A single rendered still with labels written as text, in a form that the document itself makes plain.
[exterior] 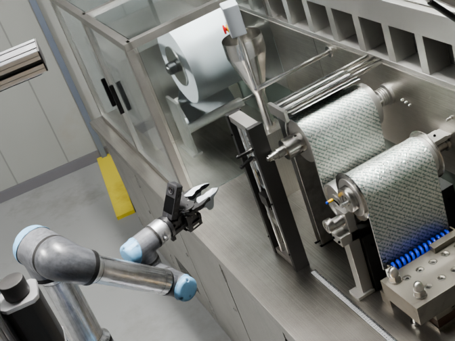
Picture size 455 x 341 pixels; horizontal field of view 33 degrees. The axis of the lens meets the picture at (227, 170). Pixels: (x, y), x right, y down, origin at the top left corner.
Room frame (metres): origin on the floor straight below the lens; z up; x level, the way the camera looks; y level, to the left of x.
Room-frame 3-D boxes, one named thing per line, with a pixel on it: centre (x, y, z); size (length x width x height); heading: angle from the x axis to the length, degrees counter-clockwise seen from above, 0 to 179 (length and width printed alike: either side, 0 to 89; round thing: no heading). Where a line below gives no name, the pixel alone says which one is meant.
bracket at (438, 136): (1.84, -0.58, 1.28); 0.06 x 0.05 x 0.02; 106
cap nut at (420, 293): (1.54, -0.36, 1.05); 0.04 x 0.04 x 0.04
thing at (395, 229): (1.73, -0.43, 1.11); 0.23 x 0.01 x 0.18; 106
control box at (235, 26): (2.30, -0.17, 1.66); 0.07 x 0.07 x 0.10; 89
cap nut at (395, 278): (1.63, -0.33, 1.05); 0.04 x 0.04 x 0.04
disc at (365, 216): (1.76, -0.29, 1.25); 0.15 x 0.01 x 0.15; 16
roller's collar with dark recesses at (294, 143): (1.99, -0.21, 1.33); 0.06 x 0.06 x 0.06; 16
